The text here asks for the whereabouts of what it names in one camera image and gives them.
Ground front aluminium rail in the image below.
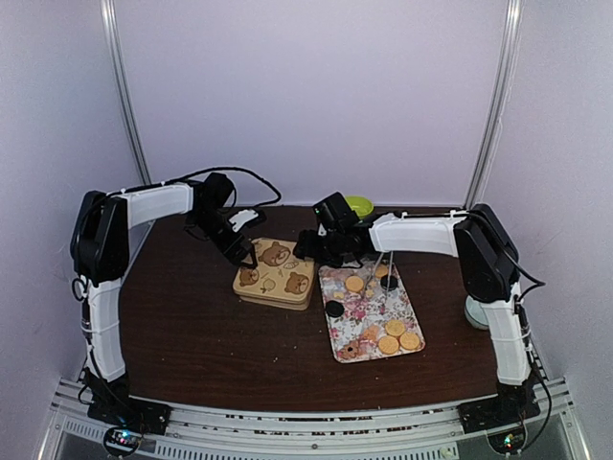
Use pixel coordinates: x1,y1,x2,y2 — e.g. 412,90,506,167
34,379,594,459

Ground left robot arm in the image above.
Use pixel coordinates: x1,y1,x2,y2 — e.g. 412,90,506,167
70,172,265,426

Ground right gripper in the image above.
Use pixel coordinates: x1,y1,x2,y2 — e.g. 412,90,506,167
292,229,346,268

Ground black sandwich cookie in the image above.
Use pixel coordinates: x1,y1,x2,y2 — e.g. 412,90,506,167
325,301,345,318
380,275,398,291

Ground silver tin lid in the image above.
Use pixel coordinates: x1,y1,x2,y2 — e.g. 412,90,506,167
233,238,315,311

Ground round golden biscuit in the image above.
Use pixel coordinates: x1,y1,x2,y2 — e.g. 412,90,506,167
398,332,421,351
377,335,399,356

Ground right aluminium frame post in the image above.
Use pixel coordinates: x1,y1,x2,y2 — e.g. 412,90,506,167
464,0,524,208

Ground steel kitchen tongs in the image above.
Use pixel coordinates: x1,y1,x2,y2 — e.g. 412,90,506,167
362,252,390,295

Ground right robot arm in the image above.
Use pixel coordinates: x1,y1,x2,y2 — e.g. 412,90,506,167
293,193,532,424

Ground gold cookie tin box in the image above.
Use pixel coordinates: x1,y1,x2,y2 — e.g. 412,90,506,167
233,267,314,311

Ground green plastic bowl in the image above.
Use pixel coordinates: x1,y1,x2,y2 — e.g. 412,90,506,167
345,195,375,219

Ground aluminium frame post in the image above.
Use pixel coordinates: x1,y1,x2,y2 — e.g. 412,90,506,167
100,0,152,185
464,0,524,208

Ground floral cookie tray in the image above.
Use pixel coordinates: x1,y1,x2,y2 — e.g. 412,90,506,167
318,260,426,364

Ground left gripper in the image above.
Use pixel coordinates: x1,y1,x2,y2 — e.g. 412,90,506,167
189,208,258,268

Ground pale ceramic bowl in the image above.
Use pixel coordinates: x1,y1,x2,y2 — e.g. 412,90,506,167
465,295,488,331

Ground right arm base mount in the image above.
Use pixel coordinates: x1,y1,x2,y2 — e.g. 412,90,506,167
457,397,540,456

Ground left aluminium frame post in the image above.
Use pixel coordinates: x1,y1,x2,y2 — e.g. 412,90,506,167
100,0,152,185

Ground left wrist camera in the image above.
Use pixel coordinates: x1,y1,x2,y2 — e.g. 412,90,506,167
229,208,266,232

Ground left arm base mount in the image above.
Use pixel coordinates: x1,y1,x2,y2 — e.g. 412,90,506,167
87,399,171,457

